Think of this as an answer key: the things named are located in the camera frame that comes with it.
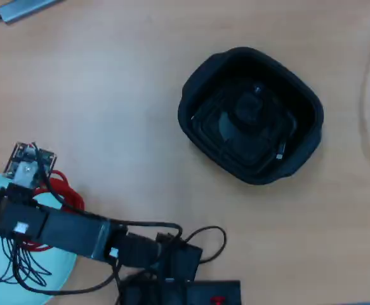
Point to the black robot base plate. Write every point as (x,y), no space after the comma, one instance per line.
(203,292)

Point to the grey USB hub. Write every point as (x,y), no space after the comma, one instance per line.
(23,9)

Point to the black square bowl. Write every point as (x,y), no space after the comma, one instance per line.
(203,79)

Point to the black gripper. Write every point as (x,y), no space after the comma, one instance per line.
(16,216)

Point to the bare circuit board camera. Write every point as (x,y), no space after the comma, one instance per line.
(26,168)

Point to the light green round bowl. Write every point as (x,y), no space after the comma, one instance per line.
(57,267)

